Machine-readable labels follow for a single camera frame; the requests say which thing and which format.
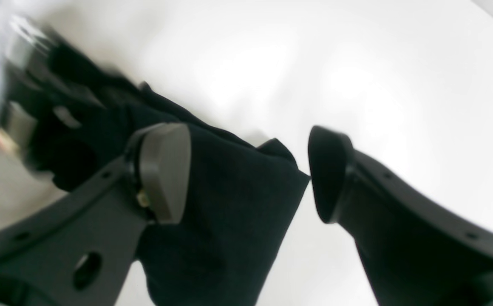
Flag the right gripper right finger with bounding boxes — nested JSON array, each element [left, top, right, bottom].
[[307, 126, 493, 306]]

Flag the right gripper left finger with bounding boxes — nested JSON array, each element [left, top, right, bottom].
[[0, 123, 192, 306]]

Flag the black T-shirt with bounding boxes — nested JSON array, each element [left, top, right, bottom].
[[28, 46, 309, 306]]

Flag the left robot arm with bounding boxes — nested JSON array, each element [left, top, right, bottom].
[[0, 12, 102, 159]]

